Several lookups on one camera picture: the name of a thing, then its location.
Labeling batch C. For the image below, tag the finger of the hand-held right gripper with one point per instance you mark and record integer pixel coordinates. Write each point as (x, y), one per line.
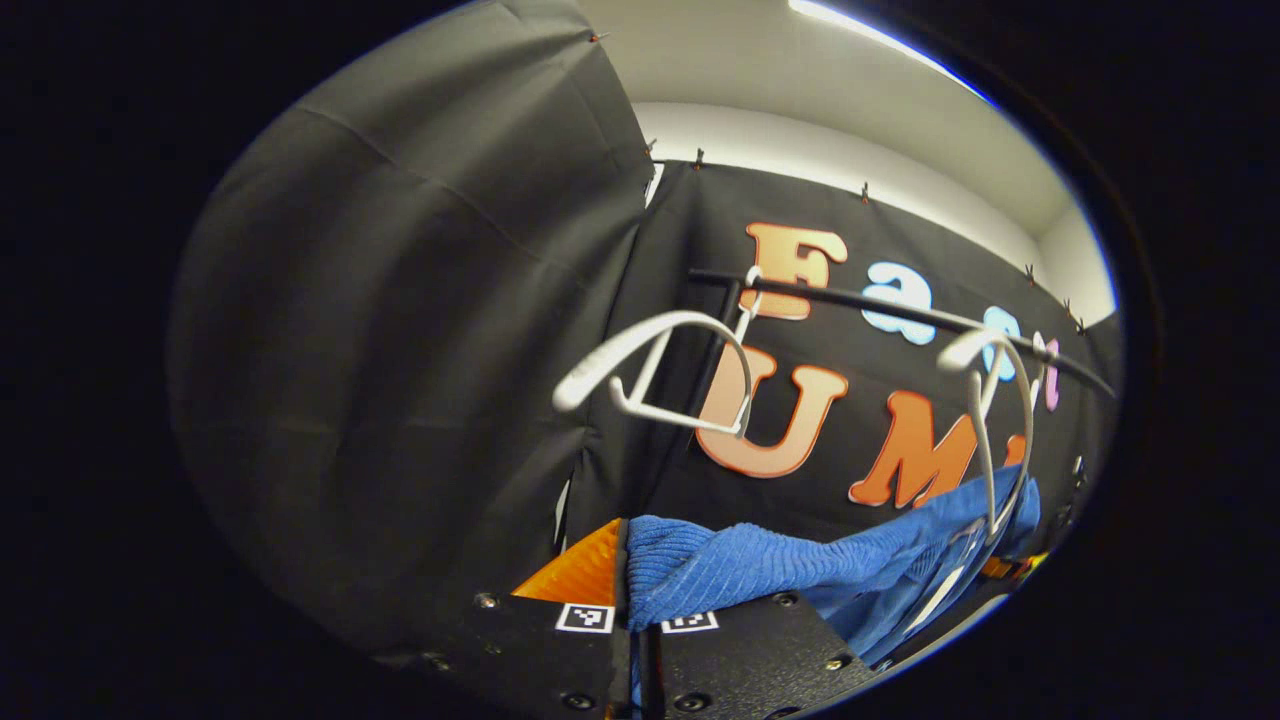
(1010, 568)

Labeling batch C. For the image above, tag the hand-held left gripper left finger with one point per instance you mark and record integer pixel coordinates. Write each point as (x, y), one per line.
(621, 575)

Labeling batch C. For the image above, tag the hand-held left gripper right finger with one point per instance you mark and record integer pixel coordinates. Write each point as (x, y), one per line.
(750, 655)

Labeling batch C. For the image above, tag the white plastic clothes hanger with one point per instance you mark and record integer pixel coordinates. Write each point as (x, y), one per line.
(978, 430)
(640, 340)

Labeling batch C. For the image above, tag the black clothes rack rail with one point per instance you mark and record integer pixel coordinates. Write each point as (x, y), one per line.
(900, 310)

